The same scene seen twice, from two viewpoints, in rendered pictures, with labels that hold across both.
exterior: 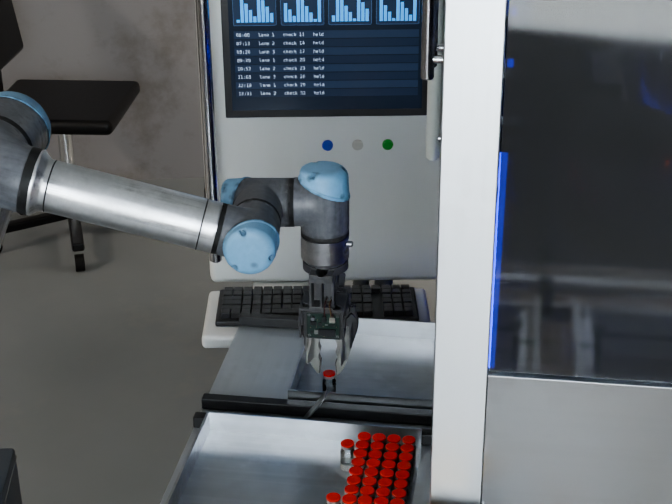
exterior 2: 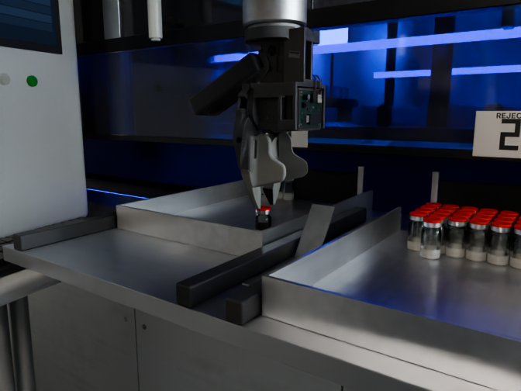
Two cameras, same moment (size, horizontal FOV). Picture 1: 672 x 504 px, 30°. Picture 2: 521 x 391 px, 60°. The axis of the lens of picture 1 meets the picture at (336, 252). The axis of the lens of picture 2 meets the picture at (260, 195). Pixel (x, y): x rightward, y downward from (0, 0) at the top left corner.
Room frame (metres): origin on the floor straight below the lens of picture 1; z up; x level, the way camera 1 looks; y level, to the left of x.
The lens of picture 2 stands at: (1.53, 0.52, 1.05)
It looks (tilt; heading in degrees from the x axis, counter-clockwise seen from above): 10 degrees down; 296
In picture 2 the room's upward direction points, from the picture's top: straight up
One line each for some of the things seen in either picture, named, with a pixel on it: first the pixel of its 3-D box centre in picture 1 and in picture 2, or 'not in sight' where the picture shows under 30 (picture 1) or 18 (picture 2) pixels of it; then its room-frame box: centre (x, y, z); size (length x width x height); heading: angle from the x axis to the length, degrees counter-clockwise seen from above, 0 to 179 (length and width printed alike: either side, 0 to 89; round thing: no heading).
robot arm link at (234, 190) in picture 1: (257, 206); not in sight; (1.74, 0.12, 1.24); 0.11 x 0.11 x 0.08; 89
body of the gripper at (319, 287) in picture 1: (325, 296); (280, 83); (1.75, 0.02, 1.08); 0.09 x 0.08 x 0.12; 171
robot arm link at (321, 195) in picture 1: (322, 201); not in sight; (1.76, 0.02, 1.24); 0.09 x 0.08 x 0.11; 89
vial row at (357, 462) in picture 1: (357, 478); (488, 241); (1.51, -0.03, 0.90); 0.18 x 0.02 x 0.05; 171
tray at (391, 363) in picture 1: (399, 365); (256, 207); (1.85, -0.11, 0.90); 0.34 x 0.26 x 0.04; 81
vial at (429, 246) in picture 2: (347, 455); (430, 237); (1.57, -0.01, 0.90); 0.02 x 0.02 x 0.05
